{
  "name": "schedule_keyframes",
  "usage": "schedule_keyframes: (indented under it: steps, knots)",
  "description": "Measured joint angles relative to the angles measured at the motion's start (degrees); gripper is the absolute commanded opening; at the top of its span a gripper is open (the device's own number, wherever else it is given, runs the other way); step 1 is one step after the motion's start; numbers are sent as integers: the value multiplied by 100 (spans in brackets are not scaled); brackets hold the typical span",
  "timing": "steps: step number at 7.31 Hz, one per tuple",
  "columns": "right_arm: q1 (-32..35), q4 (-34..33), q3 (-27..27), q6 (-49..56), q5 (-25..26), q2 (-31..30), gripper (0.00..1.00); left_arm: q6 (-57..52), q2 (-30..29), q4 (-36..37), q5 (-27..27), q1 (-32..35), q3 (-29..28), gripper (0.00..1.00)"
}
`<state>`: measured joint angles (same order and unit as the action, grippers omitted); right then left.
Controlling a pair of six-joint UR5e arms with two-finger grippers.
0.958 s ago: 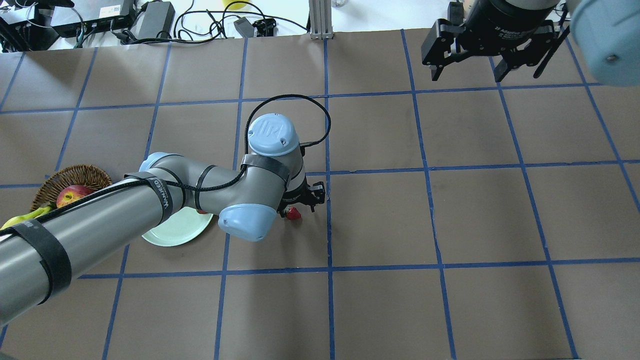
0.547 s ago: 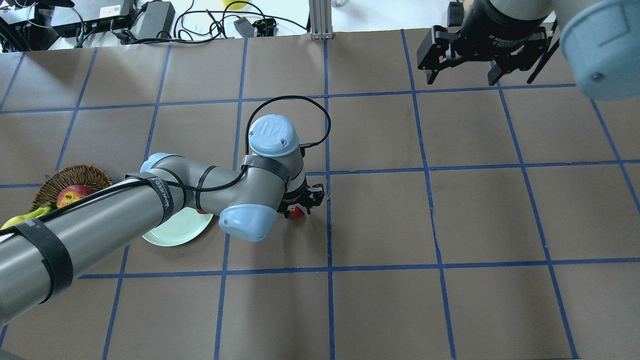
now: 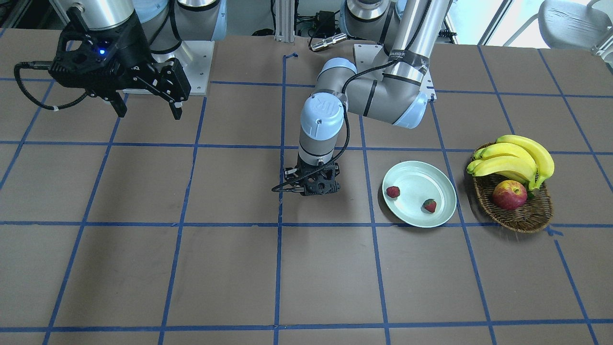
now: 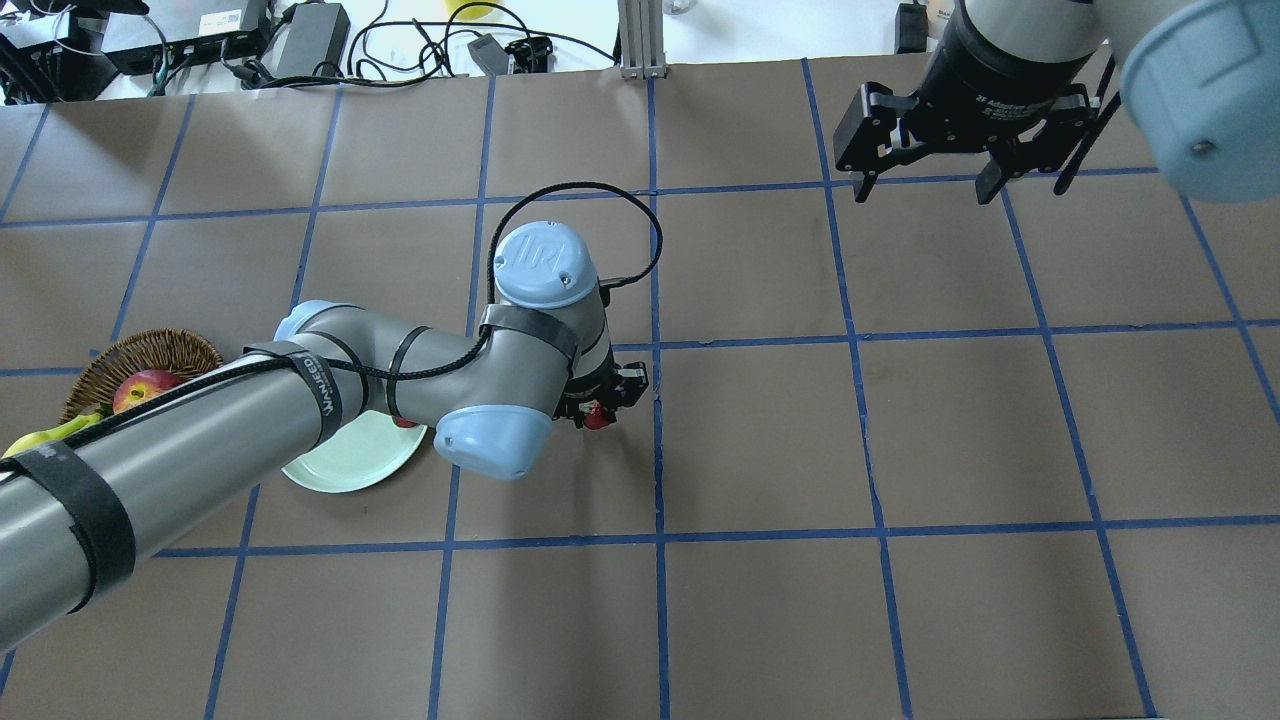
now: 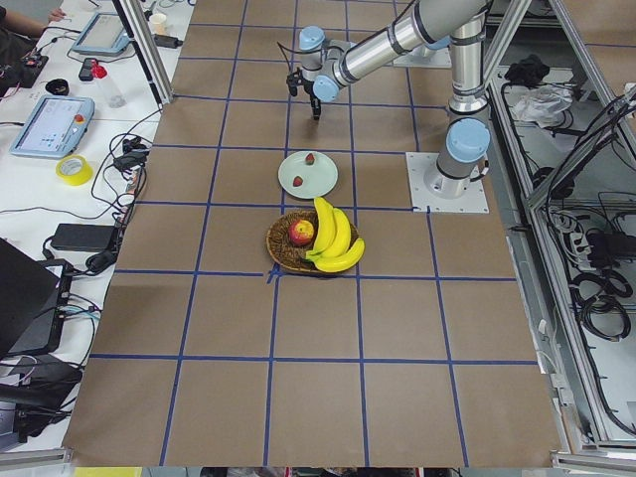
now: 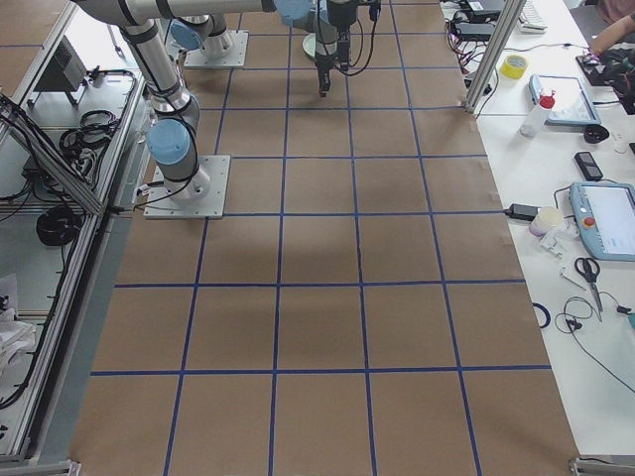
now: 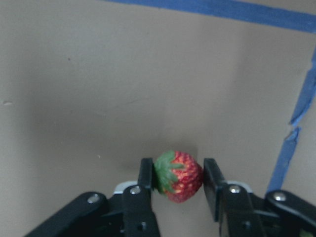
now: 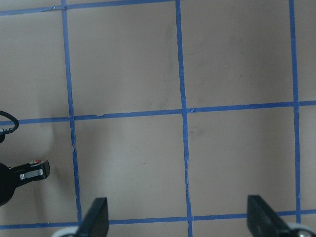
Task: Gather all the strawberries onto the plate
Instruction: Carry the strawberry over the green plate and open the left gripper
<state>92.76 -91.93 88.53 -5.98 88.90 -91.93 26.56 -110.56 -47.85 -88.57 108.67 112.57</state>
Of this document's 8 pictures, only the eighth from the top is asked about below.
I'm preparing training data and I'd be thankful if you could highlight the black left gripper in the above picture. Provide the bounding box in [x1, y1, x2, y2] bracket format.
[0, 159, 50, 206]

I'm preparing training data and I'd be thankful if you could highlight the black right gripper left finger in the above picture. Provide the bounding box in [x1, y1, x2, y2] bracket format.
[75, 197, 109, 237]

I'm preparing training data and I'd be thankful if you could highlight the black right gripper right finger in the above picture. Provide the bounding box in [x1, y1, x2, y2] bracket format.
[247, 195, 291, 237]

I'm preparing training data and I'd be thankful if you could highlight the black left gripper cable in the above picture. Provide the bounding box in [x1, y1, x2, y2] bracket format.
[0, 110, 20, 136]

